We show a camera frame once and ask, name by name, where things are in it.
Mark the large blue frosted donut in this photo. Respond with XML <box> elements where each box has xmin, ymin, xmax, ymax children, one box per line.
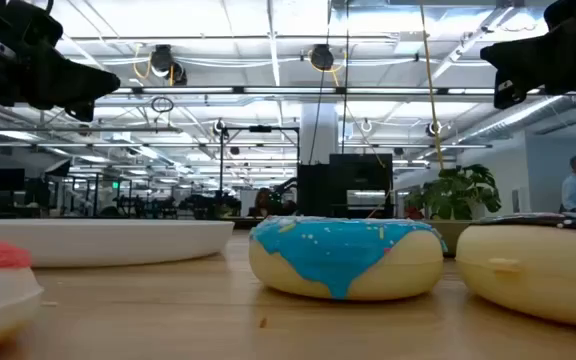
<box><xmin>247</xmin><ymin>214</ymin><xmax>448</xmax><ymax>302</ymax></box>

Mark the large chocolate frosted donut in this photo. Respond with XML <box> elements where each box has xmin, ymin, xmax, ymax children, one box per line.
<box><xmin>455</xmin><ymin>212</ymin><xmax>576</xmax><ymax>332</ymax></box>

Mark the black monitor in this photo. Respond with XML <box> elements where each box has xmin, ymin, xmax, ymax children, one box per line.
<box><xmin>0</xmin><ymin>168</ymin><xmax>26</xmax><ymax>193</ymax></box>

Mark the yellow hanging cable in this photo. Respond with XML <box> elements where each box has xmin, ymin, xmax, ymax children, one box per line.
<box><xmin>419</xmin><ymin>0</ymin><xmax>445</xmax><ymax>172</ymax></box>

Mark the black ceiling cord reel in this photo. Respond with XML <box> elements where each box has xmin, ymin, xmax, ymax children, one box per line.
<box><xmin>149</xmin><ymin>44</ymin><xmax>188</xmax><ymax>87</ymax></box>
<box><xmin>309</xmin><ymin>43</ymin><xmax>336</xmax><ymax>72</ymax></box>

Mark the white round plate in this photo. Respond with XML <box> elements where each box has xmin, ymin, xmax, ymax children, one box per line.
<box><xmin>0</xmin><ymin>218</ymin><xmax>235</xmax><ymax>269</ymax></box>

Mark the black background frame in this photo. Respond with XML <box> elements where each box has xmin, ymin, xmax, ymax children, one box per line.
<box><xmin>219</xmin><ymin>125</ymin><xmax>301</xmax><ymax>221</ymax></box>

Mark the green potted plant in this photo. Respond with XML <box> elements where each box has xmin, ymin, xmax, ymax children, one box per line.
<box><xmin>403</xmin><ymin>163</ymin><xmax>503</xmax><ymax>222</ymax></box>

